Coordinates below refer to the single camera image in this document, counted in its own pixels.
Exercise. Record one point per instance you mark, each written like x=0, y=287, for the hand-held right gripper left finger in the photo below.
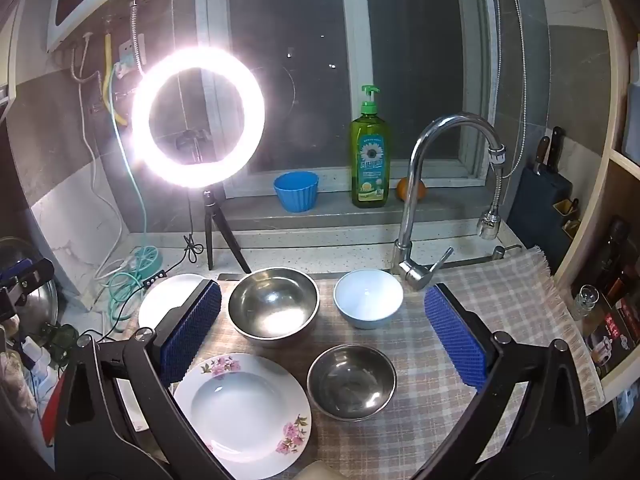
x=192, y=332

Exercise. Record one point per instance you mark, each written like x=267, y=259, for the dark glass bottle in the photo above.
x=616, y=247

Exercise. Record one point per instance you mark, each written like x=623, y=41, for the small clear glass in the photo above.
x=585, y=302

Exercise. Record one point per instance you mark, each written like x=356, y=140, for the large steel bowl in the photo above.
x=274, y=305

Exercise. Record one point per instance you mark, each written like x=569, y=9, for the glass pot lid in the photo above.
x=47, y=302

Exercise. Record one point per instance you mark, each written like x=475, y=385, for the black tripod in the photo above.
x=209, y=230

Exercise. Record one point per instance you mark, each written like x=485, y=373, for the orange fruit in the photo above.
x=421, y=190

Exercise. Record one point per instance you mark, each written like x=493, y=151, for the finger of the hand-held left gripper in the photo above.
x=35, y=272

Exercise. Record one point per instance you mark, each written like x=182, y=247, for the plaid checked cloth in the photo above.
x=425, y=417

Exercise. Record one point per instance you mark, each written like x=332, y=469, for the dark blue knife block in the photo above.
x=545, y=195

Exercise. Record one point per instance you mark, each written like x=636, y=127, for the pale blue ceramic bowl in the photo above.
x=367, y=300

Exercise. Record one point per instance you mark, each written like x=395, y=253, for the chrome flexible faucet sprayer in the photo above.
x=490, y=220

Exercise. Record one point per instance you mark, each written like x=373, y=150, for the pink floral white plate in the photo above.
x=240, y=410

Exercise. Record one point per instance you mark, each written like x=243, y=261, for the small steel bowl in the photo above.
x=350, y=385

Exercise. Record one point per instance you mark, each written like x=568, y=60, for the blue plastic cup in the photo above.
x=296, y=192

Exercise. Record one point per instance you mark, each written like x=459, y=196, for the wooden shelf unit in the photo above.
x=607, y=180

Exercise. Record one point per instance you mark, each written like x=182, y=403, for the chrome kitchen faucet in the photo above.
x=450, y=120

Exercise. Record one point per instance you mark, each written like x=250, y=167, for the white wall water heater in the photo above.
x=85, y=5

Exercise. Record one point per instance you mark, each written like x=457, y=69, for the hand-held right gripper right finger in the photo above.
x=455, y=340

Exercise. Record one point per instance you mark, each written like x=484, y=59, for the red printed box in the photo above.
x=615, y=332

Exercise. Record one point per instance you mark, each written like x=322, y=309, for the white window frame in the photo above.
x=357, y=35

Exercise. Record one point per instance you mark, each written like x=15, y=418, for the black inline controller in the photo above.
x=154, y=280

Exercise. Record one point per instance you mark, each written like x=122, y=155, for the green dish soap bottle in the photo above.
x=370, y=160

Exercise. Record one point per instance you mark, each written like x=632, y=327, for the white plate leaf pattern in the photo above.
x=165, y=300

